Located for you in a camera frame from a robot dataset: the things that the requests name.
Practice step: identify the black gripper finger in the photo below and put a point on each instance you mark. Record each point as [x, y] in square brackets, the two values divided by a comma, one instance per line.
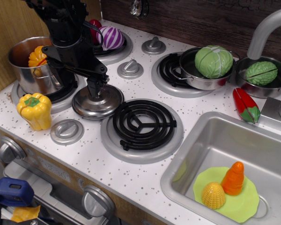
[94, 88]

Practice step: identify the black coil burner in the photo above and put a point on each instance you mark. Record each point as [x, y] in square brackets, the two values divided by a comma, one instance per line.
[142, 131]
[166, 75]

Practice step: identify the front black coil burner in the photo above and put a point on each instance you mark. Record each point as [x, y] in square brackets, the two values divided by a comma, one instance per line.
[142, 131]

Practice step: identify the orange toy carrot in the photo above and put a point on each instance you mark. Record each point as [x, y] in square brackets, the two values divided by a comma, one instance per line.
[232, 182]

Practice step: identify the right rear black coil burner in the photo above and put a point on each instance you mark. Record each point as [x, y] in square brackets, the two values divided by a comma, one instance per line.
[166, 75]

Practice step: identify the yellow toy corn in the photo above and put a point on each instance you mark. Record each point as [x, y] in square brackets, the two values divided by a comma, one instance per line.
[213, 195]

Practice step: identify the left rear coil burner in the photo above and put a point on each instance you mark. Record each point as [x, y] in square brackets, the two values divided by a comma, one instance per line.
[114, 56]

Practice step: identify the purple striped toy onion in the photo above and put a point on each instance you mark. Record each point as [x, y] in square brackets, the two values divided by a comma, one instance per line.
[110, 38]

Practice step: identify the blue clamp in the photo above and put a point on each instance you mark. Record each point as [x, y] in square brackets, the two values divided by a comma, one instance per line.
[15, 192]

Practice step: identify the front grey stove knob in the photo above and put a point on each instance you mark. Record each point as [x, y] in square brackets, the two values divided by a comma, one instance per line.
[67, 132]

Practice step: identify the rear grey stove knob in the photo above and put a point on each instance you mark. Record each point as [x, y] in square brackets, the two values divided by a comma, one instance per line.
[153, 46]

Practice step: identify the yellow cloth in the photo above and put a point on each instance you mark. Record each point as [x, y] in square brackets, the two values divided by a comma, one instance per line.
[21, 214]

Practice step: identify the red toy chili pepper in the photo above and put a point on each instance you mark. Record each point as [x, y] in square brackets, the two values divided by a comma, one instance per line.
[246, 106]

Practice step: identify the yellow toy bell pepper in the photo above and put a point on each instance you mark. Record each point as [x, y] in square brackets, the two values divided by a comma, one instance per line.
[36, 110]

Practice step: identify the silver sink basin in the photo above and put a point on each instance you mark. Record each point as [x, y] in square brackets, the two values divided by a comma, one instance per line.
[219, 140]

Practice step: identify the steel pot under faucet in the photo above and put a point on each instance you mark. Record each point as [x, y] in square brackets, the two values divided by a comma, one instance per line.
[272, 89]

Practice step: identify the right oven front knob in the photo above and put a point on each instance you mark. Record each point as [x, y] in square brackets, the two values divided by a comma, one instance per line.
[97, 203]

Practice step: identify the left front coil burner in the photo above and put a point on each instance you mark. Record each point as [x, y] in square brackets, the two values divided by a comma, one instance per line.
[58, 105]

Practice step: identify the orange toy pumpkin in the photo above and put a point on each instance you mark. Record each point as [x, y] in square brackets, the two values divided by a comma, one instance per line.
[37, 57]

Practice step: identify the steel pot on left burner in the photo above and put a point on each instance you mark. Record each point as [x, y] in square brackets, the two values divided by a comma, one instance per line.
[31, 68]

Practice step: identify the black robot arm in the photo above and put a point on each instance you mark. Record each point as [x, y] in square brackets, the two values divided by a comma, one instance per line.
[65, 21]

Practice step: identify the grey stove knob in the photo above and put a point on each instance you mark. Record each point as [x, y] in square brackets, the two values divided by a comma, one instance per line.
[130, 70]
[153, 46]
[67, 132]

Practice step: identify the steel pan with cabbage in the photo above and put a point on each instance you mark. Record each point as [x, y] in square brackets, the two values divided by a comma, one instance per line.
[194, 78]

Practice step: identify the green toy cabbage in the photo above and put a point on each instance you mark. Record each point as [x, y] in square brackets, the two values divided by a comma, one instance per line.
[213, 61]

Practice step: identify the left oven front knob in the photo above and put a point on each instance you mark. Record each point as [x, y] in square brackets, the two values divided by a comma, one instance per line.
[10, 150]

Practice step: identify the oven door handle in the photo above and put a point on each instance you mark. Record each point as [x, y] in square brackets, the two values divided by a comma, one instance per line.
[43, 195]

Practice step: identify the light green plate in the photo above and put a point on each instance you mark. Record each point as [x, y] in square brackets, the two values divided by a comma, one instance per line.
[239, 207]

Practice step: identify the silver faucet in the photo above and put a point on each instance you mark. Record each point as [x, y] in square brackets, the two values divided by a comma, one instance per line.
[260, 36]

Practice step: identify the oven knob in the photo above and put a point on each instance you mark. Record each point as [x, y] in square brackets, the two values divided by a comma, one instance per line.
[97, 203]
[10, 150]

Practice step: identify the metal wall hook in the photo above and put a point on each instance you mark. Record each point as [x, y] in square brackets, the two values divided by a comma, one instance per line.
[139, 9]

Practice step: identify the green toy bitter gourd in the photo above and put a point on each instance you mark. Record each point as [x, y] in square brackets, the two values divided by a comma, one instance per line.
[261, 73]

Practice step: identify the steel pot lid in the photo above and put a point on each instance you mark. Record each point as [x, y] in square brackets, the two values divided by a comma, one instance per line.
[102, 106]

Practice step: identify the middle grey stove knob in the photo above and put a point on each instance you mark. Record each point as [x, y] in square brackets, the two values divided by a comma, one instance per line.
[130, 70]

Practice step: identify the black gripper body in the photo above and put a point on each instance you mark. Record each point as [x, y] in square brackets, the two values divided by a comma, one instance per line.
[79, 59]

